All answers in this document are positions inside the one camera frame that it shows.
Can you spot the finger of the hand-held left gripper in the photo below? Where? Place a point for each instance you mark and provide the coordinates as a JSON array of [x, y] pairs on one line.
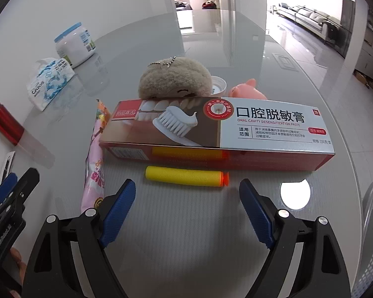
[[4, 189], [29, 178]]

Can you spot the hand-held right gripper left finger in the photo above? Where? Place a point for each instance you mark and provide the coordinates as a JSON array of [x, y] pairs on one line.
[[118, 214]]

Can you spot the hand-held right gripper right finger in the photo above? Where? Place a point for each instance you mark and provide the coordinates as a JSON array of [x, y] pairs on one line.
[[258, 214]]

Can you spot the pink snack wrapper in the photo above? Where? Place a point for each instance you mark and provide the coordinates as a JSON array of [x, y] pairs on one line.
[[93, 161]]

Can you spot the yellow foam dart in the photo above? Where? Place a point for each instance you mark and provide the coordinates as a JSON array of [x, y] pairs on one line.
[[183, 176]]

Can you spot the red white toothpaste box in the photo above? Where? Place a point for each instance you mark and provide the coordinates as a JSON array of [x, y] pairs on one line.
[[267, 130]]

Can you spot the pink pig toy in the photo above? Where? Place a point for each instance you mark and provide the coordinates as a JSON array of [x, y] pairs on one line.
[[242, 90]]

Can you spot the person's left hand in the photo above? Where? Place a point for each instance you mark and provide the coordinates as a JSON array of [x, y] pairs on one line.
[[16, 257]]

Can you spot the red metal bottle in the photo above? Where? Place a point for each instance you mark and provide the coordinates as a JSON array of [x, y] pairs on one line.
[[4, 121]]

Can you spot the white blue tissue pack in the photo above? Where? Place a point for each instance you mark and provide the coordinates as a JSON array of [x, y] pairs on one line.
[[48, 83]]

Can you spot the white jar with blue lid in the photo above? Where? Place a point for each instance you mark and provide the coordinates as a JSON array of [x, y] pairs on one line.
[[74, 45]]

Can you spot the grey tall cabinet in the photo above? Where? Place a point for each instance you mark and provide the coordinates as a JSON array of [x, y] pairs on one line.
[[369, 43]]

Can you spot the grey sofa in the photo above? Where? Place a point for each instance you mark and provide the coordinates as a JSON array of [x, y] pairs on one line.
[[310, 17]]

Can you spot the dark tall cabinet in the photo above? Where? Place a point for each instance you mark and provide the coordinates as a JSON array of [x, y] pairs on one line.
[[348, 28]]

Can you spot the dark red bag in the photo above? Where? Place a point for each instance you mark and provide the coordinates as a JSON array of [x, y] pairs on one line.
[[209, 4]]

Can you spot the bed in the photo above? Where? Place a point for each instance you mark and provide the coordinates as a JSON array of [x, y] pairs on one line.
[[183, 5]]

